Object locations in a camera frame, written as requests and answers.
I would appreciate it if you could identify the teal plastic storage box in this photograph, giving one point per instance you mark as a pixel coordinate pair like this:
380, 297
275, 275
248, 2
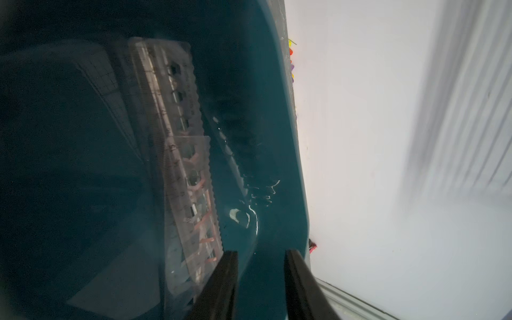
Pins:
82, 236

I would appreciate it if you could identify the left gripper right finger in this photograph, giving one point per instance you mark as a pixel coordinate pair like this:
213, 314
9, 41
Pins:
304, 298

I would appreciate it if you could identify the clear straight ruler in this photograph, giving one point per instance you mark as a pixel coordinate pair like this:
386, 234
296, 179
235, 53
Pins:
110, 70

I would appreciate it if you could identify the grey straight ruler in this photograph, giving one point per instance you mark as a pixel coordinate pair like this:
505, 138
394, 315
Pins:
165, 68

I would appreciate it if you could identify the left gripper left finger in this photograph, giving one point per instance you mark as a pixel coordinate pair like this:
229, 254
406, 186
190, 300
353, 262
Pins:
218, 298

